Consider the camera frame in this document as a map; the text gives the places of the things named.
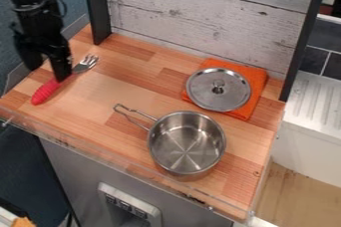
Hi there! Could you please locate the silver pot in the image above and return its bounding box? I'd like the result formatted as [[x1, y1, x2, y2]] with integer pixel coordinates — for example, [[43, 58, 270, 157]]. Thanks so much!
[[112, 103, 228, 182]]

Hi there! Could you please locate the white cabinet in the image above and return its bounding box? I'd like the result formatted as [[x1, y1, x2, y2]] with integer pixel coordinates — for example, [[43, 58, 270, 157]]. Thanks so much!
[[270, 70, 341, 189]]

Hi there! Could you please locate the orange cloth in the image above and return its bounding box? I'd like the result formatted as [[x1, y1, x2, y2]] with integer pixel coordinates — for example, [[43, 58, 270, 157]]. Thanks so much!
[[179, 58, 271, 121]]

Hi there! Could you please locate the silver lid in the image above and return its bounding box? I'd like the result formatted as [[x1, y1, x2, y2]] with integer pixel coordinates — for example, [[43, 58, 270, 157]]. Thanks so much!
[[183, 67, 253, 113]]

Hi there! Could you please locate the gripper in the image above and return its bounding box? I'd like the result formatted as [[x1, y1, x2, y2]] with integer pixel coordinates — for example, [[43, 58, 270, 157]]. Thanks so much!
[[12, 0, 75, 84]]

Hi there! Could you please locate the red handled silver fork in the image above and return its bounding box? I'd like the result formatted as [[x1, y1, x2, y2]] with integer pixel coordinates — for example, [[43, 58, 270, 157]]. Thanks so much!
[[29, 53, 102, 107]]

